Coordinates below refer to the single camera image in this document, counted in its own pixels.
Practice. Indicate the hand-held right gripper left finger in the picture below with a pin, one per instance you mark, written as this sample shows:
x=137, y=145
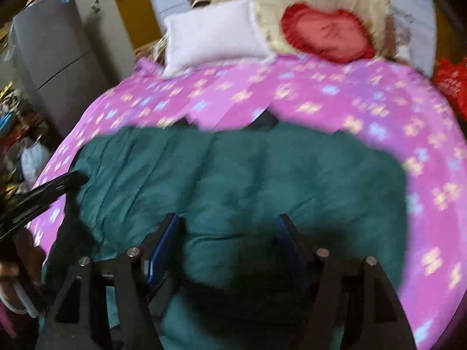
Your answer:
x=162, y=259

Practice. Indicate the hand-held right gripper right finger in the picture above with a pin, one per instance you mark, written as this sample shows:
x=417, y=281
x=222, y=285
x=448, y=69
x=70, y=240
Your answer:
x=292, y=248

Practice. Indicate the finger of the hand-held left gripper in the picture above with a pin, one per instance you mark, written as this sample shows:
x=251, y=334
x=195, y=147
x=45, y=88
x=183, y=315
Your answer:
x=54, y=189

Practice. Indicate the green puffer jacket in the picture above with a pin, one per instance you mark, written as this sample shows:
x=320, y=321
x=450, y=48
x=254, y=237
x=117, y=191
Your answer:
x=233, y=175

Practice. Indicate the white plastic bag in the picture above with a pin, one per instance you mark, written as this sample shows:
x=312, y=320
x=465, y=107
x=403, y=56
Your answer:
x=34, y=162

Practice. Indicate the pile of cluttered bags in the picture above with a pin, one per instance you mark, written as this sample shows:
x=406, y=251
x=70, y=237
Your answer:
x=14, y=124

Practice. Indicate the grey refrigerator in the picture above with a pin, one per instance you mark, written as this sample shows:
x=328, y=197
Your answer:
x=54, y=51

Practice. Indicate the pink floral bed sheet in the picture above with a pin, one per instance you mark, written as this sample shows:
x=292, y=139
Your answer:
x=328, y=91

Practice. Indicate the beige cabinet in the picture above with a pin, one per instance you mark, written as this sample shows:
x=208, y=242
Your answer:
x=109, y=29

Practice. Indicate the yellow wooden door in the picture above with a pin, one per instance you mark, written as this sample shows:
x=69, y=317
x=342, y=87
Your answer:
x=135, y=3

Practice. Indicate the red heart cushion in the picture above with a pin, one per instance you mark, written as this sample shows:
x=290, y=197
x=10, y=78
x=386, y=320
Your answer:
x=324, y=31

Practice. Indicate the white pillow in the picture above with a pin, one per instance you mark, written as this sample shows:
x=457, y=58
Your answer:
x=211, y=32

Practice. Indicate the red shopping bag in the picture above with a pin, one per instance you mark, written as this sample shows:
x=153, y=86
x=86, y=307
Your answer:
x=452, y=80

